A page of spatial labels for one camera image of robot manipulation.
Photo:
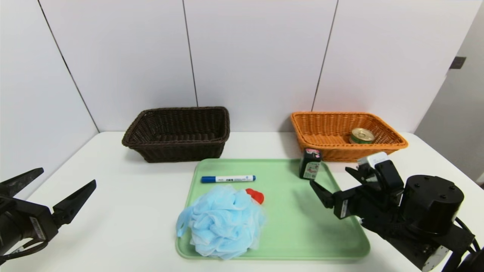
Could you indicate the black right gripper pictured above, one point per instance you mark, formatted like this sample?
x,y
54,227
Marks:
x,y
343,206

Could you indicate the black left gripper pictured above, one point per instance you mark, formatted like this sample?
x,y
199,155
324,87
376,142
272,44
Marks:
x,y
36,227

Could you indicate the tin can with pull tab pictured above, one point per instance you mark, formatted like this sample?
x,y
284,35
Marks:
x,y
362,136

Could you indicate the red rubber duck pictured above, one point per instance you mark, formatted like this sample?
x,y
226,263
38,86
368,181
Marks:
x,y
257,195

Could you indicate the orange wicker basket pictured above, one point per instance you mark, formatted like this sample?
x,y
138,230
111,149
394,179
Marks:
x,y
325,151

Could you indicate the dark brown wicker basket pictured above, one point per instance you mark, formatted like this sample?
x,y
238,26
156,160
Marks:
x,y
177,151

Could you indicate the green plastic tray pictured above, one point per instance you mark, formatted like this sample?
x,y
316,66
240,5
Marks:
x,y
295,234

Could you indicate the blue whiteboard marker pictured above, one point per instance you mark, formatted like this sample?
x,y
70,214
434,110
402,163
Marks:
x,y
227,179

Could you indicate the blue mesh bath loofah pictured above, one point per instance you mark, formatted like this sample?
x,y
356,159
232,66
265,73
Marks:
x,y
223,223

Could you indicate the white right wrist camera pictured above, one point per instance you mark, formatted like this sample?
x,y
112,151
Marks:
x,y
385,173

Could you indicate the black wall fixture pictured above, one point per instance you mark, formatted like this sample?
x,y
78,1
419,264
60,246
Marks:
x,y
457,63

